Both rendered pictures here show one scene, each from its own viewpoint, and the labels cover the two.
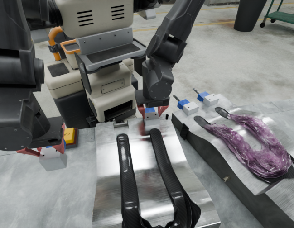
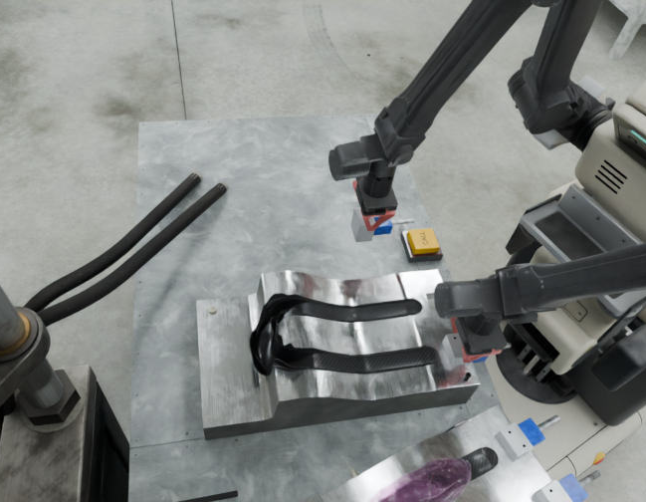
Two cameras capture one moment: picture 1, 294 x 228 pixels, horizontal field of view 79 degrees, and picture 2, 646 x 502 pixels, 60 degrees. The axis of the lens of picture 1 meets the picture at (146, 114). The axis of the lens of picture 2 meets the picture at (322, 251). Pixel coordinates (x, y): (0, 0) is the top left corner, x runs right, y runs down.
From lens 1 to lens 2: 0.70 m
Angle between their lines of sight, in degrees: 54
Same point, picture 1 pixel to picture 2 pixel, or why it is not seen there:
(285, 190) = not seen: outside the picture
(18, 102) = (362, 154)
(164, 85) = (445, 299)
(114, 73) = not seen: hidden behind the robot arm
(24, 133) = (338, 171)
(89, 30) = (602, 193)
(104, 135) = (414, 282)
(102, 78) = not seen: hidden behind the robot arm
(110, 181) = (340, 294)
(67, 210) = (317, 267)
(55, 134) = (369, 205)
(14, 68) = (385, 136)
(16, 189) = (342, 210)
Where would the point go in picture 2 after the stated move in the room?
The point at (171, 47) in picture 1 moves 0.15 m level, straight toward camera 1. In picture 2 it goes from (510, 293) to (408, 274)
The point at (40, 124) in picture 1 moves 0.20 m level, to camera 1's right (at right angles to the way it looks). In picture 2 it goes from (372, 185) to (376, 271)
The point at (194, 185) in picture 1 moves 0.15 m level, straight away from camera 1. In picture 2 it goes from (327, 385) to (404, 436)
